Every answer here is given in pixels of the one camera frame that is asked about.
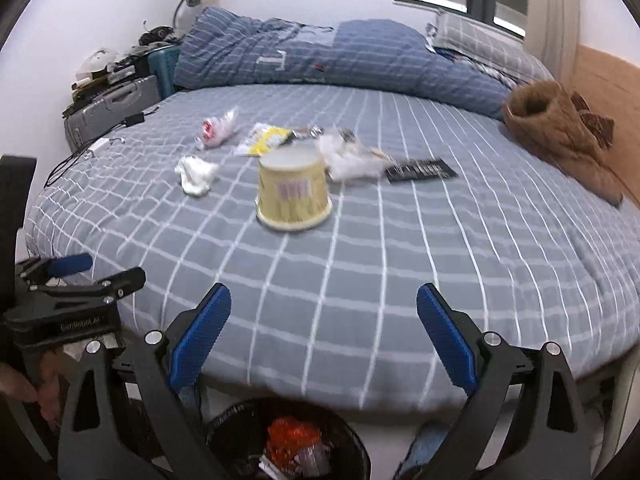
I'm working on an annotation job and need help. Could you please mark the black panel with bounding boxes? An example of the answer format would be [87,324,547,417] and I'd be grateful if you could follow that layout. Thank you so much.
[0,155,38,306]

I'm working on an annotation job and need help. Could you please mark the white tissue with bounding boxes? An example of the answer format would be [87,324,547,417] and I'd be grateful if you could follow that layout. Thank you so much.
[175,155,220,196]

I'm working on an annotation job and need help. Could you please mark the wooden headboard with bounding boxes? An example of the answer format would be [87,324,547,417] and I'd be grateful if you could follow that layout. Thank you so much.
[570,45,640,201]

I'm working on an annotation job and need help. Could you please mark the yellow snack packet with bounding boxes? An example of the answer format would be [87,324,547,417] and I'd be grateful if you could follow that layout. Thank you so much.
[234,122,296,159]

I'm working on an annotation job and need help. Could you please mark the black cable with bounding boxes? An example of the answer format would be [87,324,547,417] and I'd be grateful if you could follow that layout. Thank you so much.
[47,122,131,188]

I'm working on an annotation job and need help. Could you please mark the blue cloth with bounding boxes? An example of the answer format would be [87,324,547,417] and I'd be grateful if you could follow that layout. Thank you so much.
[400,420,453,480]

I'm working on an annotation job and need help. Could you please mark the blue striped quilt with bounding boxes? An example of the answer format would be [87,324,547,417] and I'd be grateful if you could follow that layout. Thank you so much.
[172,6,516,121]

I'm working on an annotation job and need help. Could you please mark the orange wrapper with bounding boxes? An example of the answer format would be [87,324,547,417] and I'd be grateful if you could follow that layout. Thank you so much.
[265,416,323,471]

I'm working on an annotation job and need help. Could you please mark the bed with grey checked sheet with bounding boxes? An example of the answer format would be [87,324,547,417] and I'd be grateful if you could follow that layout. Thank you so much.
[25,82,640,413]

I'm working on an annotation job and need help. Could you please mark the grey hard suitcase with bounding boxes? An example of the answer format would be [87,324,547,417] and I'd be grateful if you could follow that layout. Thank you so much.
[64,76,163,153]

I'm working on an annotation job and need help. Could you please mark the dark clutter pile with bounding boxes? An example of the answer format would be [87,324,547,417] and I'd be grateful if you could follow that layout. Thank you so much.
[70,55,151,111]

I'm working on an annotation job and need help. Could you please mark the grey checked pillow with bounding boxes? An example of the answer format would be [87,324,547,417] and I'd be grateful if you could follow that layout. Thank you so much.
[432,10,553,86]

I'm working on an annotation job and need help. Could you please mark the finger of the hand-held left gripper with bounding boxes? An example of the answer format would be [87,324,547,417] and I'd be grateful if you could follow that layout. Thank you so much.
[29,267,147,307]
[15,254,94,287]

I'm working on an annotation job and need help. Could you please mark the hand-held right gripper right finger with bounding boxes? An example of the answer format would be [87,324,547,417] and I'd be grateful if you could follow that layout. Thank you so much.
[395,282,593,480]

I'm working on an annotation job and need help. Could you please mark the black trash bin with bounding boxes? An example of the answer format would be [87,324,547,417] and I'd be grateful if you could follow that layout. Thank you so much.
[202,397,373,480]

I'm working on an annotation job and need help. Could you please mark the dark patterned pillow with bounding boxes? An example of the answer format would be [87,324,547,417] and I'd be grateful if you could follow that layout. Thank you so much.
[432,47,521,88]

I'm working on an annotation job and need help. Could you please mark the black headphones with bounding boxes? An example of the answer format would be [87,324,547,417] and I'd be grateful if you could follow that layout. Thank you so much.
[139,25,176,47]

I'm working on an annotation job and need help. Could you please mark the yellow paper noodle cup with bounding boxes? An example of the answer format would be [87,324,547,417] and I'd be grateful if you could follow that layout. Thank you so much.
[255,142,333,231]

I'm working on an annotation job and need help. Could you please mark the white mask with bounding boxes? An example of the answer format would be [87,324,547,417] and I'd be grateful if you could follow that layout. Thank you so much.
[82,49,118,78]

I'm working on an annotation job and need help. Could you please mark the red and white plastic wrapper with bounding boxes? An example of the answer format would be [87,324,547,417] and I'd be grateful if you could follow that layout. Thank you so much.
[195,106,240,151]

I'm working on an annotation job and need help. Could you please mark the person's left hand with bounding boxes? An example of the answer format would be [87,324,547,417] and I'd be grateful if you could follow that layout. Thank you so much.
[0,351,68,423]

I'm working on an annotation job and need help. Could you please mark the black striped packet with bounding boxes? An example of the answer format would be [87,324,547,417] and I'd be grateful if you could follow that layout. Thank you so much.
[385,157,458,186]

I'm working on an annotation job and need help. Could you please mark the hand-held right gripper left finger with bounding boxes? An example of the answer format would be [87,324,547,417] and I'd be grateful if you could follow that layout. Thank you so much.
[57,282,233,480]

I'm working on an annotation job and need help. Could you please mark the clear plastic bag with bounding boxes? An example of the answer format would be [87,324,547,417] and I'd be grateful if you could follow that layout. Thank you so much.
[317,129,396,184]

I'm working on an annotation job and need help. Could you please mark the brown fuzzy garment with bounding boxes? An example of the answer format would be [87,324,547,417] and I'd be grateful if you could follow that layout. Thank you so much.
[502,80,626,206]

